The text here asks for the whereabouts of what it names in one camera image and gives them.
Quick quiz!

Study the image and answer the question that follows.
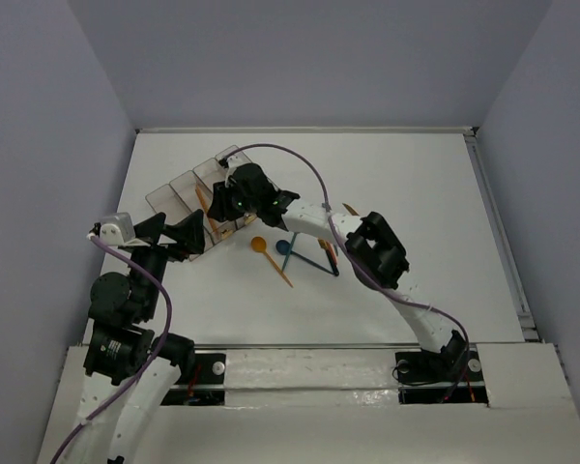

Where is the gold knife dark handle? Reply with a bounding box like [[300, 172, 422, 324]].
[[323, 249, 339, 276]]

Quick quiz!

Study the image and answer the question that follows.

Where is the teal plastic fork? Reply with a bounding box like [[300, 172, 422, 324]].
[[281, 232, 298, 272]]

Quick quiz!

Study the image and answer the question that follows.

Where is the clear tray end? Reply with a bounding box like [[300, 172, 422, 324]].
[[145, 183, 212, 263], [215, 145, 252, 182]]

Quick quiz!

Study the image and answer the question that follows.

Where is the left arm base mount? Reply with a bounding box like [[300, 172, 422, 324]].
[[161, 351, 226, 407]]

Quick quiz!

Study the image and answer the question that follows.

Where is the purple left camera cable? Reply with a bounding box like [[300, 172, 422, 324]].
[[50, 236, 175, 464]]

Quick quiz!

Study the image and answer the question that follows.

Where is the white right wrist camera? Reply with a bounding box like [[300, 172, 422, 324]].
[[224, 153, 245, 187]]

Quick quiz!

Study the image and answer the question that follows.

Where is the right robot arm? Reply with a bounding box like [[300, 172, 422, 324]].
[[208, 157, 470, 383]]

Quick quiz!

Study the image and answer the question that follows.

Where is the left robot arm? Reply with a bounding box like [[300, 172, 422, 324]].
[[55, 210, 206, 463]]

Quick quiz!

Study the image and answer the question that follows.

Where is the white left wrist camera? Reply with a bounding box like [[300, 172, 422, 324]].
[[86, 213, 146, 247]]

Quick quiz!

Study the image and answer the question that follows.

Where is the purple camera cable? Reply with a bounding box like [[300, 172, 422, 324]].
[[50, 236, 175, 464], [224, 142, 469, 403]]

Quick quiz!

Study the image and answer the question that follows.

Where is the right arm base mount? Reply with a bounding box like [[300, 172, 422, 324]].
[[391, 349, 489, 405]]

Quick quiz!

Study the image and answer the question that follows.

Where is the dark blue plastic spoon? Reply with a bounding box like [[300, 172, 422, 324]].
[[275, 240, 333, 276]]

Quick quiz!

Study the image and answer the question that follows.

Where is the yellow plastic spoon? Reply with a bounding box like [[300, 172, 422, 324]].
[[250, 236, 294, 288]]

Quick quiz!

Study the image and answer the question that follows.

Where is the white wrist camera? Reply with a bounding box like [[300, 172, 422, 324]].
[[86, 213, 146, 247], [224, 153, 245, 187]]

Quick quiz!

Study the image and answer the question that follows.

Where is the clear tray near end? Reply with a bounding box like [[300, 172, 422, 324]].
[[145, 183, 212, 263]]

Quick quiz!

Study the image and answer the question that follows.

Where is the clear tray far end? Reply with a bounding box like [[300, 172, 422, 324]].
[[215, 145, 252, 182]]

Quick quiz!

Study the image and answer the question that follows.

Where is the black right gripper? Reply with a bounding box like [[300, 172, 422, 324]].
[[206, 178, 260, 222]]

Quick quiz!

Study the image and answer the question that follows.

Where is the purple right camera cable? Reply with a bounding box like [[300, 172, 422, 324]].
[[224, 142, 469, 403]]

